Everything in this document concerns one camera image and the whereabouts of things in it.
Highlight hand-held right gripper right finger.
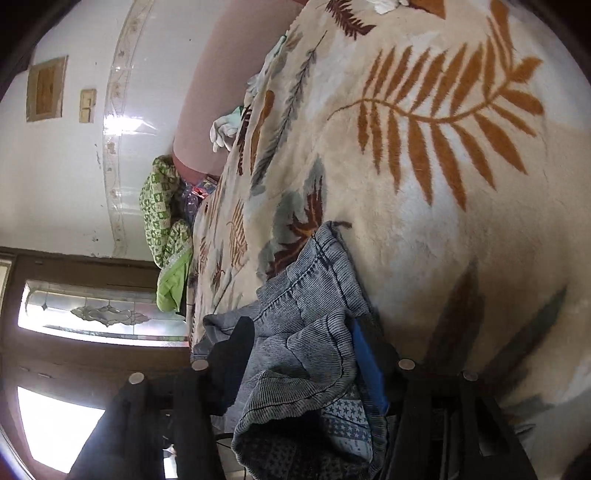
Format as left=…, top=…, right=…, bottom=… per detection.
left=352, top=315, right=539, bottom=480

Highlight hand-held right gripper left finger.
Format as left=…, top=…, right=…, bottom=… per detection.
left=69, top=318, right=256, bottom=480

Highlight grey-blue denim pants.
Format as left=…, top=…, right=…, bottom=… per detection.
left=191, top=220, right=398, bottom=480

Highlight wooden door with glass panes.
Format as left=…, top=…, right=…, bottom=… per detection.
left=0, top=247, right=192, bottom=480

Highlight cream leaf print blanket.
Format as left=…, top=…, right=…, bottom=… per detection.
left=187, top=0, right=591, bottom=444

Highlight green patterned quilt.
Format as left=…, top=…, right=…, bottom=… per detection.
left=140, top=155, right=195, bottom=312

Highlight colourful plastic packet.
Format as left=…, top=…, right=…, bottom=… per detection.
left=182, top=178, right=218, bottom=217

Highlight pink headboard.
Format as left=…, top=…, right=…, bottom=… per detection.
left=173, top=0, right=308, bottom=181

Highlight white crumpled cloth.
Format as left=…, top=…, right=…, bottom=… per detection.
left=365, top=0, right=409, bottom=14

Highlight beige wall switch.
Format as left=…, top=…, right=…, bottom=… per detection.
left=79, top=88, right=98, bottom=124

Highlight framed wall niche panel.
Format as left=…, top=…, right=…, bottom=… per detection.
left=25, top=55, right=69, bottom=123

